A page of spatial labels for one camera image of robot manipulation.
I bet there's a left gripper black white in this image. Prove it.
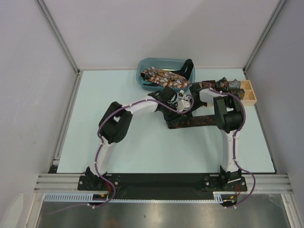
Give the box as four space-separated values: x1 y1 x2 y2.
161 103 183 127

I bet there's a rolled grey tie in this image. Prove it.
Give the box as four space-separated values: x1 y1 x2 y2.
228 79 241 90

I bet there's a white cable duct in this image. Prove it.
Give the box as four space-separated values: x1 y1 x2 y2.
44 193 227 203

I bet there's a pile of patterned ties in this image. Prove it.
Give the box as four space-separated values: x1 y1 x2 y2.
139 67 190 88

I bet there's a dark orange floral tie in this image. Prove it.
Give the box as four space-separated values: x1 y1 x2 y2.
167 115 216 129

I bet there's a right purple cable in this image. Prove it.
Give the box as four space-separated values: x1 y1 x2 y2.
187 82 257 209

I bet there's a rolled brown blue tie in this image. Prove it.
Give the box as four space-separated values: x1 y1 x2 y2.
230 88 245 100

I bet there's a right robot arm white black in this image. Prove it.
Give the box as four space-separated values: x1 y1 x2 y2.
178 84 246 190

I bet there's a blue plastic basin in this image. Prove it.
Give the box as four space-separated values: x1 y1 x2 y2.
135 58 195 91

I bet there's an aluminium frame rail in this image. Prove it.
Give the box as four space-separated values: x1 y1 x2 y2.
34 174 293 194

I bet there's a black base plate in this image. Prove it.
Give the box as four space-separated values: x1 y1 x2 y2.
77 173 247 200

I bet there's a purple cable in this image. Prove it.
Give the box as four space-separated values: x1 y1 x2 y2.
187 82 257 209
47 95 194 214

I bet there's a black strap in basin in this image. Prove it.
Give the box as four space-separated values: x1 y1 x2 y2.
178 58 194 83

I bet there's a wooden compartment tray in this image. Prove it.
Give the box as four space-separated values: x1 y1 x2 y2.
200 80 257 107

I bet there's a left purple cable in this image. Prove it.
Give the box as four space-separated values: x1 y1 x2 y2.
47 95 194 214

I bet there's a rolled dark blue tie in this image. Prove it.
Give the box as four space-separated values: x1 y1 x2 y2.
215 77 228 92

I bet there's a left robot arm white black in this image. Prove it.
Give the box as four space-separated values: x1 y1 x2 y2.
85 87 194 190

